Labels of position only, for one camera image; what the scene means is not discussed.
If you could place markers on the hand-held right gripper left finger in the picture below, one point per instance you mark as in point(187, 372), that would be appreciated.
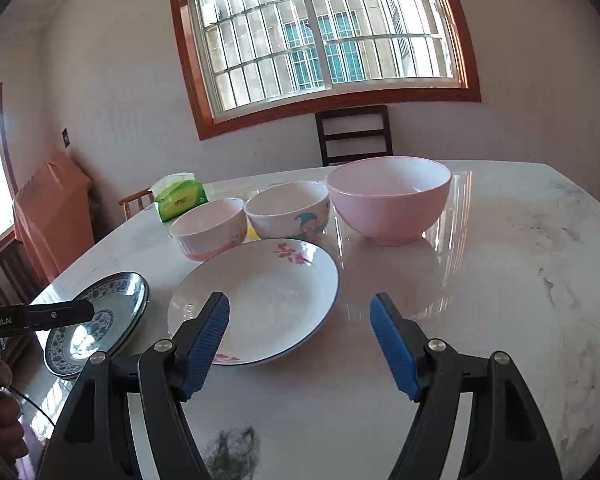
point(210, 345)

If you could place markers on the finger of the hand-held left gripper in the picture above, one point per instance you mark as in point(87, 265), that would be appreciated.
point(55, 314)

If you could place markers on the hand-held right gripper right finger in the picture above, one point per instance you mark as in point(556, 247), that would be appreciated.
point(392, 350)

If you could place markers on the blue patterned plate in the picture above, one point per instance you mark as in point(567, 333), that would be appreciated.
point(142, 310)
point(115, 300)

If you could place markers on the white plate with pink flowers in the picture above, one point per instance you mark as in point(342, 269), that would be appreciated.
point(270, 295)

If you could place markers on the white ribbed bowl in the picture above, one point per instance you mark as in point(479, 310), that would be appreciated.
point(210, 230)

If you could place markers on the large pink bowl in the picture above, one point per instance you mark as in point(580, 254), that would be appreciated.
point(390, 200)

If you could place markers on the white bowl with blue cartoon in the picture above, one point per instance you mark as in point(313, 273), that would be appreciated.
point(285, 215)

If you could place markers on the person's left hand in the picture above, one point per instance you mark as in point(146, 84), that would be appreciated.
point(7, 425)

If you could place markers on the dark slatted wooden furniture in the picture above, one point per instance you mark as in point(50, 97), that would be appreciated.
point(15, 275)

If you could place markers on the orange cloth-covered furniture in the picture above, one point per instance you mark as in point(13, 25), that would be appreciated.
point(55, 215)

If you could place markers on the dark fuzzy clump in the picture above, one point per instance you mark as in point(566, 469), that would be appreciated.
point(232, 452)

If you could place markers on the light wooden chair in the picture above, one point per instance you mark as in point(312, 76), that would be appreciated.
point(135, 202)

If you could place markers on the green tissue pack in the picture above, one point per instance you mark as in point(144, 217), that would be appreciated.
point(180, 200)

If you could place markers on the dark wooden chair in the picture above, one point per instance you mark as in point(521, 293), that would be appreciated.
point(355, 137)

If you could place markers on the large wood-framed window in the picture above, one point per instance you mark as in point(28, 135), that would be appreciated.
point(325, 30)

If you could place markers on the black wall switch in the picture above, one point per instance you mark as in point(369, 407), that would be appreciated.
point(65, 138)

